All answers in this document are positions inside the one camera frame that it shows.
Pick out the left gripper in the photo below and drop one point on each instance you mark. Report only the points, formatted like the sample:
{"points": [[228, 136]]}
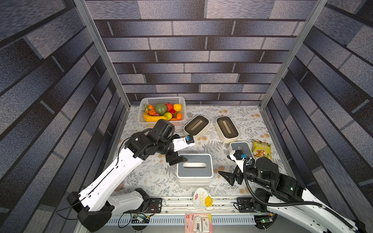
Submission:
{"points": [[172, 157]]}

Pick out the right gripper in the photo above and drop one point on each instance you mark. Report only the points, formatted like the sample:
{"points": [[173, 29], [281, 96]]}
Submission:
{"points": [[237, 174]]}

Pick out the white box grey lid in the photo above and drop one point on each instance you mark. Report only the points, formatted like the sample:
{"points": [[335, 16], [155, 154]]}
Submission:
{"points": [[198, 165], [243, 146], [194, 179]]}

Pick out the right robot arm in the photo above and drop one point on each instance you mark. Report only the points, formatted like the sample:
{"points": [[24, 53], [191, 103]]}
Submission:
{"points": [[276, 193]]}

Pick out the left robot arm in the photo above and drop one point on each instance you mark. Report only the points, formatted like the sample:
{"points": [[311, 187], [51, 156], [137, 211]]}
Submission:
{"points": [[135, 151]]}

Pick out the instant noodle cup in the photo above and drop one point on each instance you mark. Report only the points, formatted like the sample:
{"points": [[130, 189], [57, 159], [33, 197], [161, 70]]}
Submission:
{"points": [[202, 199]]}

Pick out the cream box dark lid left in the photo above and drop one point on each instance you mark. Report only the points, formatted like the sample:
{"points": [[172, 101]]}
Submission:
{"points": [[197, 127]]}

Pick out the cream box dark lid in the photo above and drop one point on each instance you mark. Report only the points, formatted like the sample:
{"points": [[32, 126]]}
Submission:
{"points": [[197, 127], [226, 129]]}

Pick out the floral table cloth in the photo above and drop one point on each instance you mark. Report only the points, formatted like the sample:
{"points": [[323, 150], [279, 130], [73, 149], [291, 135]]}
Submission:
{"points": [[157, 178]]}

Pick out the snack bag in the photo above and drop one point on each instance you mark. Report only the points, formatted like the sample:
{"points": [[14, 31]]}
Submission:
{"points": [[261, 149]]}

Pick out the orange toy fruit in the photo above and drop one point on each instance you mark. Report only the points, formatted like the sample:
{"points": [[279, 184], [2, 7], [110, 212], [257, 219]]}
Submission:
{"points": [[179, 116]]}

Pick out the yellow-green toy lemon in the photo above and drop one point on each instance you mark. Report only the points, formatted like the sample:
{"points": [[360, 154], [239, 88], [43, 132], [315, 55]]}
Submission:
{"points": [[168, 116]]}

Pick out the cream box dark lid right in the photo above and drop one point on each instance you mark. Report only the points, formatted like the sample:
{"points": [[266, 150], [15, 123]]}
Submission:
{"points": [[226, 129]]}

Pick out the yellow toy pepper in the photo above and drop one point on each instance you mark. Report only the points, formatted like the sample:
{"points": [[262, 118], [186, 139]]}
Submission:
{"points": [[177, 107]]}

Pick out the yellow toy banana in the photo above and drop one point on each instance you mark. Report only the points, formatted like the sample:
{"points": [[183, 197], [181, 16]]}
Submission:
{"points": [[149, 118]]}

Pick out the red toy pepper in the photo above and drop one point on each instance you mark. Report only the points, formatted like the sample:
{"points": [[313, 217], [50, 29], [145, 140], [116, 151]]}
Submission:
{"points": [[169, 106]]}

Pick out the pink packaged item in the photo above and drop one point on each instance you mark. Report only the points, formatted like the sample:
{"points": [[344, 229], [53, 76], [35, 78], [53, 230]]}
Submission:
{"points": [[198, 223]]}

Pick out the white plastic fruit basket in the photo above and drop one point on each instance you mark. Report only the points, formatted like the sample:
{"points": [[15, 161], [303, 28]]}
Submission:
{"points": [[153, 109]]}

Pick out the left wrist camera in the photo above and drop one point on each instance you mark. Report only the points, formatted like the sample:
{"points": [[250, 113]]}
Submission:
{"points": [[182, 143]]}

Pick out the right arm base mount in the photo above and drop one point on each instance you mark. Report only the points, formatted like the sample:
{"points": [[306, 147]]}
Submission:
{"points": [[250, 205]]}

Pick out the aluminium rail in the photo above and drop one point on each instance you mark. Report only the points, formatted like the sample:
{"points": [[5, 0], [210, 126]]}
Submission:
{"points": [[139, 203]]}

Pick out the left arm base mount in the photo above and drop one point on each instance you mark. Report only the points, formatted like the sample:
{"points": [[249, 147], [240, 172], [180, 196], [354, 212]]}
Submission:
{"points": [[152, 206]]}

